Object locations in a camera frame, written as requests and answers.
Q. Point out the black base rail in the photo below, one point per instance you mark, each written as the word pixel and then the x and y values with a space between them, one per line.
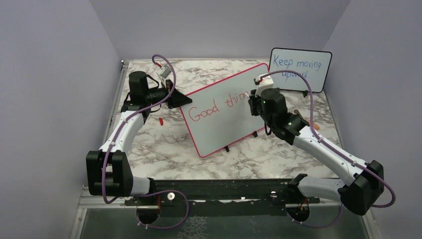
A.
pixel 222 198

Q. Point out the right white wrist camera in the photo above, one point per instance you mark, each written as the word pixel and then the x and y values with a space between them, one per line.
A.
pixel 262 84

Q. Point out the red framed whiteboard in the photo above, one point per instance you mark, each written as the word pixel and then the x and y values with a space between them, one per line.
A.
pixel 220 114

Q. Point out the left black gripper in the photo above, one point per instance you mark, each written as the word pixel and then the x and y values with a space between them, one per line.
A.
pixel 177 99

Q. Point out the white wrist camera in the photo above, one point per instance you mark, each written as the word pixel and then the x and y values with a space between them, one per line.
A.
pixel 262 84
pixel 164 73

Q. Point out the black framed whiteboard with writing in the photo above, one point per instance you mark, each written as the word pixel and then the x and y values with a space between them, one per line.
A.
pixel 312 65

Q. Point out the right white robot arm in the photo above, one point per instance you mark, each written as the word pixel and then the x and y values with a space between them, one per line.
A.
pixel 359 182

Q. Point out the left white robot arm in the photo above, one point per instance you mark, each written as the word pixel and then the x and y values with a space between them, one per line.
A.
pixel 108 169

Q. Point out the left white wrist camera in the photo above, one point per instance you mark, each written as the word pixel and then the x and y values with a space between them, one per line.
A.
pixel 164 73

